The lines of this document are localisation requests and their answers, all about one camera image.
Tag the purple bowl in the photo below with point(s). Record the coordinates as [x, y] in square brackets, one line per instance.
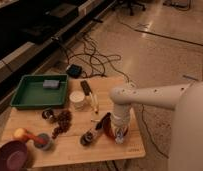
[13, 156]

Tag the brown grape bunch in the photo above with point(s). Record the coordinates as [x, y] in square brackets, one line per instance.
[64, 123]

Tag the black power adapter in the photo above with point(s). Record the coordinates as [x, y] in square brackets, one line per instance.
[74, 71]

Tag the white round container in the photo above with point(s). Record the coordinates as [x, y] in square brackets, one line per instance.
[77, 98]

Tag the black rectangular remote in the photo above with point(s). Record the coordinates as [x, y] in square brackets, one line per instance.
[86, 88]

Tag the grey sponge block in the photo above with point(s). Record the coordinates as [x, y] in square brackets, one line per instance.
[51, 84]

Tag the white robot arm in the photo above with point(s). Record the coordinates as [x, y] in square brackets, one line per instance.
[186, 147]

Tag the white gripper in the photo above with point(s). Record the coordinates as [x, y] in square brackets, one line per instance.
[123, 125]

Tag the small dark metal cup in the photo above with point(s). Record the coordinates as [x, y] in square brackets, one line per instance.
[48, 115]

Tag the black office chair base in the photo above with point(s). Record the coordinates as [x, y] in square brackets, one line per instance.
[130, 4]

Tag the yellow marker pen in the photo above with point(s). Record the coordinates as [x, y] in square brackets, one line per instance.
[94, 103]

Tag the small grey cup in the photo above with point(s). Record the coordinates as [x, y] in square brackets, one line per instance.
[44, 142]

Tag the green plastic tray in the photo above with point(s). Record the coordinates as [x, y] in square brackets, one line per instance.
[32, 94]

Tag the dark shelving unit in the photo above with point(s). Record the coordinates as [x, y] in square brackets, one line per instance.
[30, 30]

